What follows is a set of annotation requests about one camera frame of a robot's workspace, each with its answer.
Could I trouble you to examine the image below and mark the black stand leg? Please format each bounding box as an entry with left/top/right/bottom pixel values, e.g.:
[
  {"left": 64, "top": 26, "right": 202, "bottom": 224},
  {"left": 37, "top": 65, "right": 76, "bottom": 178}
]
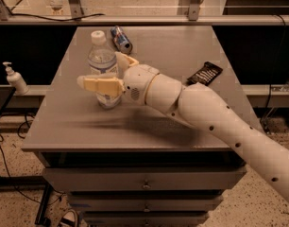
[{"left": 35, "top": 183, "right": 52, "bottom": 227}]

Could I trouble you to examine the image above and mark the white pump dispenser bottle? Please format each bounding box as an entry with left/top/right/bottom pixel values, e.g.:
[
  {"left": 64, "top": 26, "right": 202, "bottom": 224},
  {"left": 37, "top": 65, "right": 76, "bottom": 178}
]
[{"left": 3, "top": 61, "right": 28, "bottom": 95}]

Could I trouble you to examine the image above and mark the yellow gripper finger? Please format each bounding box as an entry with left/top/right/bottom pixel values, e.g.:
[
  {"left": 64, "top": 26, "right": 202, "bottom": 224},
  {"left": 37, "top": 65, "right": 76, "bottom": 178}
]
[
  {"left": 115, "top": 52, "right": 139, "bottom": 78},
  {"left": 76, "top": 73, "right": 125, "bottom": 97}
]

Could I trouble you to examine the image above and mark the grey metal rail frame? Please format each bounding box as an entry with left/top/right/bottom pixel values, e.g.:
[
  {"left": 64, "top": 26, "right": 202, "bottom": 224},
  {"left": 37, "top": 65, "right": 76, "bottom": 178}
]
[{"left": 0, "top": 0, "right": 289, "bottom": 26}]

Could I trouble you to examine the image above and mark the black floor cable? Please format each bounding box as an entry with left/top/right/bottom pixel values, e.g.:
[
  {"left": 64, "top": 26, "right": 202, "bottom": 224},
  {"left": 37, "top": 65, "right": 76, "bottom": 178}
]
[{"left": 0, "top": 112, "right": 65, "bottom": 206}]

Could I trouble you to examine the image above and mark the black cable on rail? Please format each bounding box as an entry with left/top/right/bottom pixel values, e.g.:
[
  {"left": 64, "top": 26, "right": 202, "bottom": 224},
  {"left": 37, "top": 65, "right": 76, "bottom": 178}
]
[{"left": 6, "top": 12, "right": 106, "bottom": 22}]

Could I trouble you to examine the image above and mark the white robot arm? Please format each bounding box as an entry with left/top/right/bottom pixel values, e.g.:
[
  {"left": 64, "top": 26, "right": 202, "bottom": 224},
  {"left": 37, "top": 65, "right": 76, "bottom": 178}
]
[{"left": 76, "top": 52, "right": 289, "bottom": 202}]

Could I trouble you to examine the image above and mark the black snack packet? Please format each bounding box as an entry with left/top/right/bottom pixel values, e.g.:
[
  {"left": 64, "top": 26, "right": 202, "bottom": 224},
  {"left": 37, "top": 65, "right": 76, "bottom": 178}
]
[{"left": 187, "top": 61, "right": 223, "bottom": 86}]

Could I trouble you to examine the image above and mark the top drawer knob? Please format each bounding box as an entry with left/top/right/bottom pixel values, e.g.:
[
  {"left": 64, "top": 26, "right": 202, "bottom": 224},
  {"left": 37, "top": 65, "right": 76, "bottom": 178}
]
[{"left": 142, "top": 182, "right": 151, "bottom": 190}]

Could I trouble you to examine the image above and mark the grey drawer cabinet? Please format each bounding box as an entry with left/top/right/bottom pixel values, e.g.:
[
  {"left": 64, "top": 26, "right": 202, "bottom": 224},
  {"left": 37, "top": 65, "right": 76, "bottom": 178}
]
[{"left": 23, "top": 26, "right": 247, "bottom": 227}]

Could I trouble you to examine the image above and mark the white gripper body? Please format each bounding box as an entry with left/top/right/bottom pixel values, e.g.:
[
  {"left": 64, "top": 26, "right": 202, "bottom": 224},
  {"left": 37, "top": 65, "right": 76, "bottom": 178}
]
[{"left": 123, "top": 64, "right": 160, "bottom": 105}]

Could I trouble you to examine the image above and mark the blue silver drink can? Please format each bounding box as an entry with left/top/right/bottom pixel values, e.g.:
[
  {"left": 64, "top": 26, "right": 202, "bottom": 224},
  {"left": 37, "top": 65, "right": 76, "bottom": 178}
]
[{"left": 110, "top": 26, "right": 133, "bottom": 55}]

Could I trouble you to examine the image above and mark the clear plastic water bottle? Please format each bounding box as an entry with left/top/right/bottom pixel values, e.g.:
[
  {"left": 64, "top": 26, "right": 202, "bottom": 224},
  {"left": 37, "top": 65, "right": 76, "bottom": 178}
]
[{"left": 88, "top": 30, "right": 121, "bottom": 109}]

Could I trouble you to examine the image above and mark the sneaker shoe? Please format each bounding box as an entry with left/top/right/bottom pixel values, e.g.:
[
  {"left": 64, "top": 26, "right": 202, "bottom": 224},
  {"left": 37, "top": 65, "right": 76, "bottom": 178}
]
[{"left": 57, "top": 210, "right": 78, "bottom": 227}]

